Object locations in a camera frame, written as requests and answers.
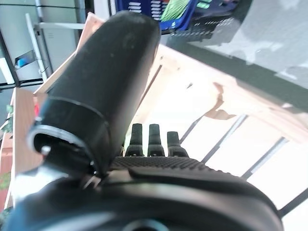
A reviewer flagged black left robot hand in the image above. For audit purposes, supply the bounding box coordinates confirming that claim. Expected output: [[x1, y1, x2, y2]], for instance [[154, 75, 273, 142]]
[[4, 11, 284, 231]]

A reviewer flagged white standing desk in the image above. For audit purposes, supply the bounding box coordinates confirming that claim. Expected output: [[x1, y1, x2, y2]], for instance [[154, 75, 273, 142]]
[[25, 13, 85, 82]]

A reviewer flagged green white napa cabbage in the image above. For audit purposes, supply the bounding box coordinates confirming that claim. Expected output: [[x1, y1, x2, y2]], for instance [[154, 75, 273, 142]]
[[160, 0, 193, 22]]

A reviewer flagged blue plastic shopping basket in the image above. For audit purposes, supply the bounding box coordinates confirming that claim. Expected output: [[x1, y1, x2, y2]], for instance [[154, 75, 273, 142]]
[[115, 0, 244, 43]]

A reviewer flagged wooden cabbage crate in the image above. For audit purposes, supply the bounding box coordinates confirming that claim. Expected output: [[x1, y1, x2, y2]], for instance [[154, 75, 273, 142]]
[[33, 12, 308, 217]]

